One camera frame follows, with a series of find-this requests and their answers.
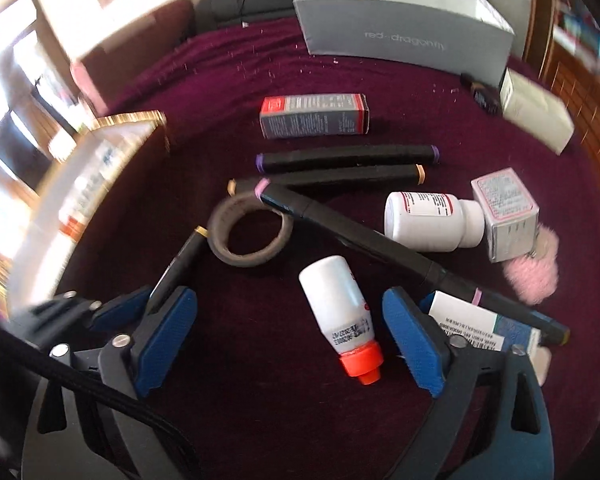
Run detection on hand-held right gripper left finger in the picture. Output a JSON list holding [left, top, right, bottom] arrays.
[[22, 285, 199, 480]]

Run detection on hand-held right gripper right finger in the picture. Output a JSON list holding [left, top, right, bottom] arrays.
[[382, 287, 554, 480]]

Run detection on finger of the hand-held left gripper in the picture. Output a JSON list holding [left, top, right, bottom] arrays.
[[10, 285, 153, 356]]

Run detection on black marker gold cap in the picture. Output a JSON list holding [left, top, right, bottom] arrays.
[[149, 226, 209, 313]]

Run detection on white bottle orange cap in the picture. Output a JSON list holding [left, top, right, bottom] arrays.
[[299, 255, 385, 387]]

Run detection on gold-edged box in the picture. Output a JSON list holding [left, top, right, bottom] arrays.
[[4, 109, 169, 313]]

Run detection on white pill bottle red label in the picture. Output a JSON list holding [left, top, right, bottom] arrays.
[[384, 191, 486, 254]]

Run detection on small white box red border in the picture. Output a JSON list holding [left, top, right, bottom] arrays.
[[471, 167, 540, 264]]

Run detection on white and teal box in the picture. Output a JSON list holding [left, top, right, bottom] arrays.
[[426, 290, 544, 361]]

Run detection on grey tape roll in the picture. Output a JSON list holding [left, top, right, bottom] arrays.
[[207, 193, 294, 267]]

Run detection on black marker dark cap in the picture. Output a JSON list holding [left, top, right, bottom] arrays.
[[480, 294, 572, 346]]

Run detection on black marker pink caps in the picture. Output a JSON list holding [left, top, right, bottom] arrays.
[[254, 179, 483, 306]]

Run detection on pink plush toy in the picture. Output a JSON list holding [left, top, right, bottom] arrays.
[[502, 224, 562, 307]]

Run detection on black marker orange caps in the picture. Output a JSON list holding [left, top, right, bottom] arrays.
[[228, 163, 426, 197]]

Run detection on black marker purple caps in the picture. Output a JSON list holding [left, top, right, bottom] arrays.
[[255, 143, 441, 174]]

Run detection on burgundy bed blanket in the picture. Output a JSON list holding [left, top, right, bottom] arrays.
[[55, 12, 600, 480]]

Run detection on wooden framed window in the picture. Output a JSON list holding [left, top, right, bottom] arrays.
[[0, 0, 83, 271]]

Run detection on red and grey medicine box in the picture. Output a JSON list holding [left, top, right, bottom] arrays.
[[259, 93, 371, 140]]

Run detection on small dark bottle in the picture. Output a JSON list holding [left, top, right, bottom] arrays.
[[461, 73, 502, 116]]

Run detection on brown headboard cushion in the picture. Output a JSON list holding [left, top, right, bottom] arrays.
[[71, 0, 197, 113]]

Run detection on plain white carton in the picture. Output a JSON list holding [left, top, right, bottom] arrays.
[[499, 68, 576, 157]]

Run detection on grey shoe box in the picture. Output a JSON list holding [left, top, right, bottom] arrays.
[[292, 0, 516, 87]]

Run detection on black headboard cushion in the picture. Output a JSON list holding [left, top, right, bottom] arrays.
[[194, 0, 302, 33]]

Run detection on wooden cabinet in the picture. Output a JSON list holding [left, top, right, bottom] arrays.
[[524, 0, 600, 221]]

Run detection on black braided cable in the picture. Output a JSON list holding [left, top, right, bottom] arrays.
[[0, 314, 198, 480]]

